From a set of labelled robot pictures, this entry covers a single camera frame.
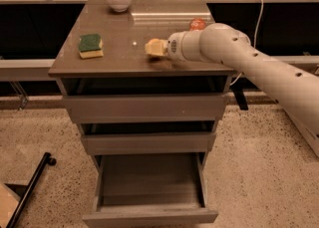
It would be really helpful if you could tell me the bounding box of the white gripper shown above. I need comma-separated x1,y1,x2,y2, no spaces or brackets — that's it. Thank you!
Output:
145,30,202,62

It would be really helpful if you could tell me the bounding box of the small orange fruit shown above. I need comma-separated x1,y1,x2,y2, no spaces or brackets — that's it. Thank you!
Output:
148,38,160,44

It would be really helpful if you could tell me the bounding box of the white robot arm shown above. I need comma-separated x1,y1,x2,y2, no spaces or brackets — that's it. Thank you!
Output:
145,23,319,135

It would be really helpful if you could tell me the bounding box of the grey drawer cabinet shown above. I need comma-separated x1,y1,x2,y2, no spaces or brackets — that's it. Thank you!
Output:
48,0,239,228

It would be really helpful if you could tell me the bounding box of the grey top drawer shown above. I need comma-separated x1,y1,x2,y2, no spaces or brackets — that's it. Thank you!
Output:
63,94,226,123

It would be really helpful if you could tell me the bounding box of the grey middle drawer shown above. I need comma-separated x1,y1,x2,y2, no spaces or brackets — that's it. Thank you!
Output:
81,132,216,155

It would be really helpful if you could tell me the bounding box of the grey open bottom drawer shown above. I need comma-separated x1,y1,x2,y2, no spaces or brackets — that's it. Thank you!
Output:
83,153,217,228

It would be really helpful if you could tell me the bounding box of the orange soda can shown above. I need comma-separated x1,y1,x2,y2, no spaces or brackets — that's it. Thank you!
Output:
189,18,206,31

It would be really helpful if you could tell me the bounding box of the green and yellow sponge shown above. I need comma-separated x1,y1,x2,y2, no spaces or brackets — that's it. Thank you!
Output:
78,34,104,59

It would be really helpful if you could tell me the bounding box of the black metal leg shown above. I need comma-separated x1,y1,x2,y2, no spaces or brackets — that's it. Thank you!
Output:
6,152,57,228

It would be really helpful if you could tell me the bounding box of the brown cardboard box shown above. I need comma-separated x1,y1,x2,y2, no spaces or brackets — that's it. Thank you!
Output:
289,115,319,157

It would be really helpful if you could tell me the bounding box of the white power cable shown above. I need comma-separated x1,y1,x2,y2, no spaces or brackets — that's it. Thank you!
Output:
228,0,264,87

